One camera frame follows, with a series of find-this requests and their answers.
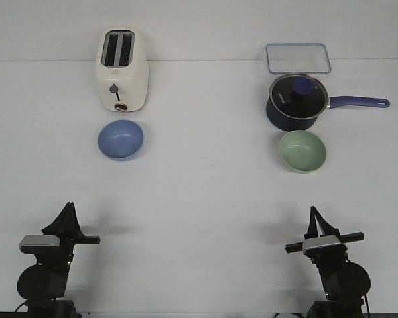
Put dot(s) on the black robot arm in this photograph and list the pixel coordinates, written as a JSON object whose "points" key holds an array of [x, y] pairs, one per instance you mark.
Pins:
{"points": [[345, 283], [43, 285]]}

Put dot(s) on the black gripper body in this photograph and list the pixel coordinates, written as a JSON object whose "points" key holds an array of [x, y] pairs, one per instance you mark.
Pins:
{"points": [[328, 254], [59, 258]]}

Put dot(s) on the clear plastic food container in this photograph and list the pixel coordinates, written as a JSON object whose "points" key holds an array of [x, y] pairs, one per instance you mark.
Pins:
{"points": [[309, 58]]}

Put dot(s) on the white two-slot toaster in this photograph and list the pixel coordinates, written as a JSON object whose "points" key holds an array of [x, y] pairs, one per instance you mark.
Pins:
{"points": [[122, 70]]}

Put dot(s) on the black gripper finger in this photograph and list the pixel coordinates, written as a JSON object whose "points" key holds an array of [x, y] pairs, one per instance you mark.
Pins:
{"points": [[312, 231], [76, 229], [63, 224], [325, 227]]}

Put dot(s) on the dark blue saucepan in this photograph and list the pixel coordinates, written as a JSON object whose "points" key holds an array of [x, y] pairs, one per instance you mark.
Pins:
{"points": [[299, 117]]}

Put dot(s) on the blue bowl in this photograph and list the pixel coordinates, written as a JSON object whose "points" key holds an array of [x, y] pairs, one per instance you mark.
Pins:
{"points": [[121, 139]]}

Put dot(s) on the glass lid with blue knob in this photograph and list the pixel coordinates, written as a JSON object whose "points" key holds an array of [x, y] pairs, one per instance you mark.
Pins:
{"points": [[297, 88]]}

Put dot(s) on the green bowl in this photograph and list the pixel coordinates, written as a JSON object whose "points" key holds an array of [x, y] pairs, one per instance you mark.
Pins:
{"points": [[302, 151]]}

